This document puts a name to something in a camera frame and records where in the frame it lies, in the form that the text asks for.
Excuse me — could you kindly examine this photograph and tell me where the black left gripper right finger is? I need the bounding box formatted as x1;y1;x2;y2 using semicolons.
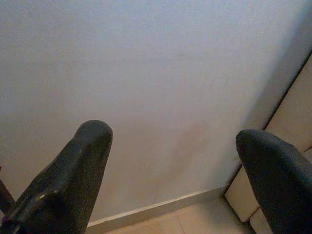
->
235;129;312;234

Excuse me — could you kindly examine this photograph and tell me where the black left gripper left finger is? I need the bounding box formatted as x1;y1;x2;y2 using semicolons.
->
0;119;114;234

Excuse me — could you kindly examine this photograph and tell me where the white baseboard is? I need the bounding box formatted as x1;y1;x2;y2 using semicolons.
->
86;186;230;234

